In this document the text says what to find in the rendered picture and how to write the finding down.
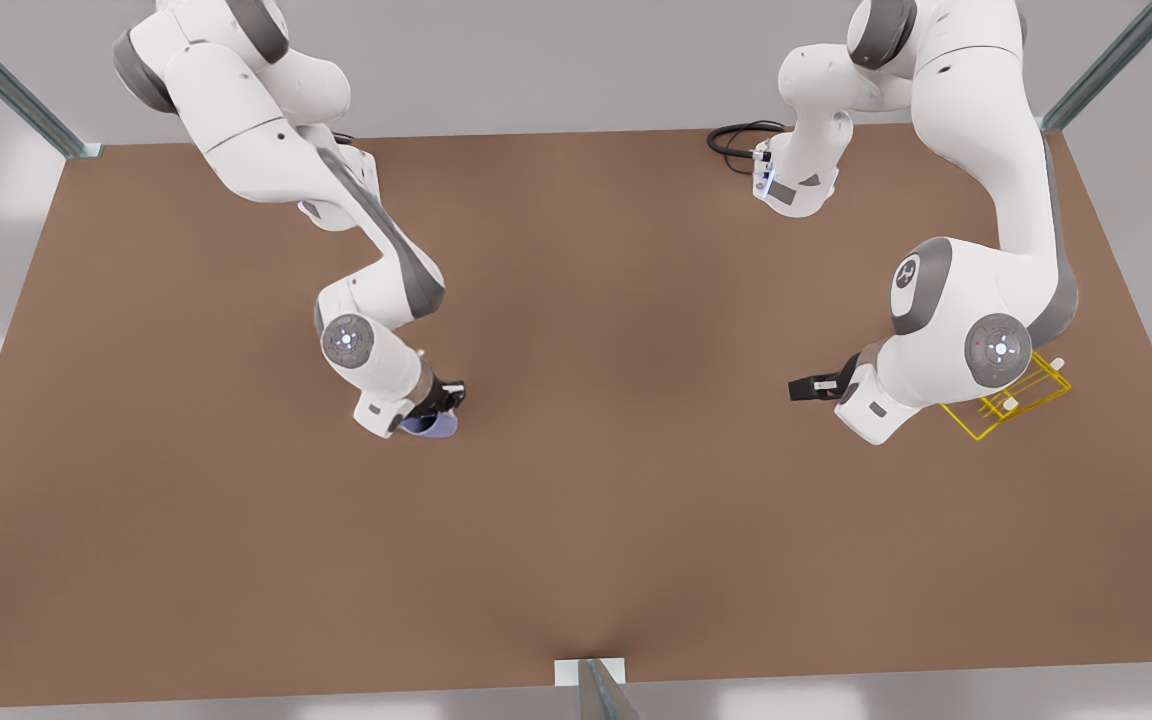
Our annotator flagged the yellow wire cup holder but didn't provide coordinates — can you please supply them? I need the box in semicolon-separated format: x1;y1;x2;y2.
939;350;1073;442

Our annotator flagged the purple cup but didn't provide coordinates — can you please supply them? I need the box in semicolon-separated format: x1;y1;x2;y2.
399;407;459;440

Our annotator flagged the silver frame post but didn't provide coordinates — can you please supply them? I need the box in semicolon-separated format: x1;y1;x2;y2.
554;658;641;720
0;8;102;160
1039;0;1152;133

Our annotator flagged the black cable loop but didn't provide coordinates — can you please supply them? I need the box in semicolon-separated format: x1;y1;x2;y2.
707;121;788;178

